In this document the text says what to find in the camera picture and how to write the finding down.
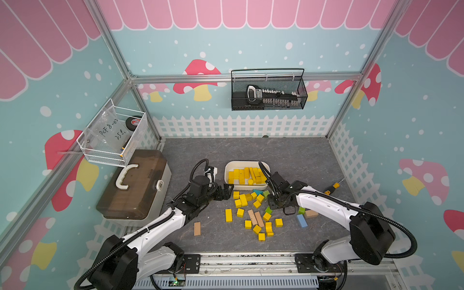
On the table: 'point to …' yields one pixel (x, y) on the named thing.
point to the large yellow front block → (228, 215)
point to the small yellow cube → (262, 178)
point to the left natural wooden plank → (252, 217)
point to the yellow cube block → (240, 212)
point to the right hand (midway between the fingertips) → (272, 202)
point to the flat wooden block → (197, 229)
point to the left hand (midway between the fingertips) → (226, 188)
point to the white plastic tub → (231, 165)
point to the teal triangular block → (258, 192)
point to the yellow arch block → (269, 229)
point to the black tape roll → (132, 122)
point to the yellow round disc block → (250, 182)
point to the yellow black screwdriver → (335, 186)
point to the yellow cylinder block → (246, 173)
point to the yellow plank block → (236, 174)
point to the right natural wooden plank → (259, 220)
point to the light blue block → (301, 220)
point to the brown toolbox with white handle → (134, 194)
